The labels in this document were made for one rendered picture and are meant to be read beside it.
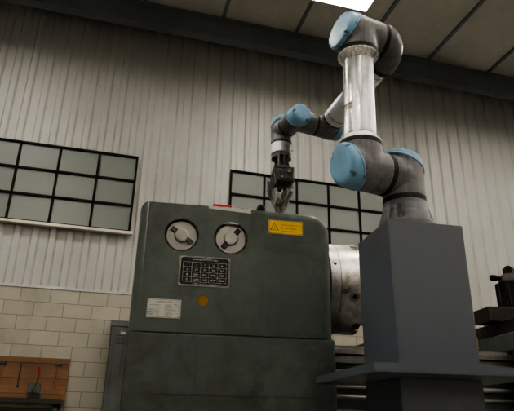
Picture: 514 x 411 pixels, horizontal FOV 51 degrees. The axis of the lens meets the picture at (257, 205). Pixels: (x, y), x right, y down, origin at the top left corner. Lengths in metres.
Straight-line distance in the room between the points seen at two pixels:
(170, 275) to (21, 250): 7.23
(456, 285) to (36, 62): 9.28
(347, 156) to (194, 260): 0.56
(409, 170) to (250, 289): 0.57
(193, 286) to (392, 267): 0.60
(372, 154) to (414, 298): 0.38
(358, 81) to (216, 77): 8.88
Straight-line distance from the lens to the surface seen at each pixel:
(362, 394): 1.80
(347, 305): 1.83
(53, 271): 8.65
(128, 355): 1.58
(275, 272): 1.65
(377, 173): 1.43
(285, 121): 1.89
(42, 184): 9.07
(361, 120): 1.49
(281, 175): 1.85
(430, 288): 1.36
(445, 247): 1.41
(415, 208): 1.45
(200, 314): 1.60
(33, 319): 8.46
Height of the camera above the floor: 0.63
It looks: 22 degrees up
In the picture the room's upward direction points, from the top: 1 degrees clockwise
